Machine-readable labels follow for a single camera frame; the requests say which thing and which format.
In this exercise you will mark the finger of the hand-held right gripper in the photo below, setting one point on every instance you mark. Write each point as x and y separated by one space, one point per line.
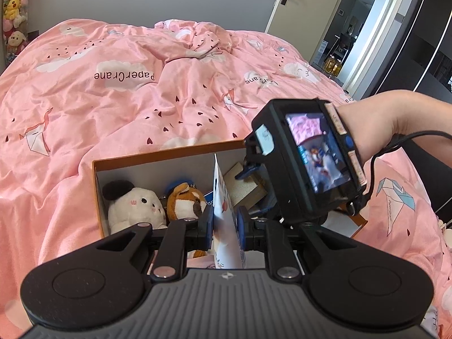
266 206
247 172

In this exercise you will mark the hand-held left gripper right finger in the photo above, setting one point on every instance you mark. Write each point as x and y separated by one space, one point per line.
242 227

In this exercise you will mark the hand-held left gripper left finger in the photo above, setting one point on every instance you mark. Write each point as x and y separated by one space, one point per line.
207 227

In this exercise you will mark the brown cardboard box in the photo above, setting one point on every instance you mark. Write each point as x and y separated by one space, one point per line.
247 185

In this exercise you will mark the white printed paper pouch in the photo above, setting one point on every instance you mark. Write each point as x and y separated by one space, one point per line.
226 215

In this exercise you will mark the blue card tag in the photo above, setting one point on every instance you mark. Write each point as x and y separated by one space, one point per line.
209 197

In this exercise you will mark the brown plush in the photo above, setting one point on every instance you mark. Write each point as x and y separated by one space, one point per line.
183 201

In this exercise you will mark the white panda plush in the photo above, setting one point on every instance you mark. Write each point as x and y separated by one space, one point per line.
136 204

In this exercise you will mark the orange cardboard box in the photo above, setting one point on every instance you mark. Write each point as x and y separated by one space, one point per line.
100 197

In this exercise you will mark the person's right forearm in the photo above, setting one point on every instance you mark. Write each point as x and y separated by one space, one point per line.
388 120

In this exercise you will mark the pack of yellow bottles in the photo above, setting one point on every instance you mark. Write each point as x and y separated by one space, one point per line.
332 66

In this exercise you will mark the pink printed quilt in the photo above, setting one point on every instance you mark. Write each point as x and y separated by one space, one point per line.
123 113

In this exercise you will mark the cream door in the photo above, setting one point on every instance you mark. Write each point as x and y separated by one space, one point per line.
307 14

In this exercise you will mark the black wardrobe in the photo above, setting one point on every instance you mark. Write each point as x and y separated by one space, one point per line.
416 35

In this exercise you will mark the clear tube of plush toys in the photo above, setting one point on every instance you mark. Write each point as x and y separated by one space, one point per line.
14 14

